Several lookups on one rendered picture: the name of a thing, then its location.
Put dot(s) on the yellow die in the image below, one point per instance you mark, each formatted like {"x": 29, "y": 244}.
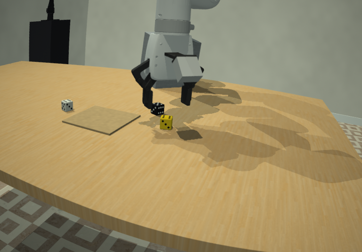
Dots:
{"x": 166, "y": 122}

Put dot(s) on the tan fabric mat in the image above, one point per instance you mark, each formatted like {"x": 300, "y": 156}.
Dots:
{"x": 102, "y": 120}

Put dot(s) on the white die with black pips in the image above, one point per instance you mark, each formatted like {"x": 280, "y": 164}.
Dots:
{"x": 67, "y": 105}

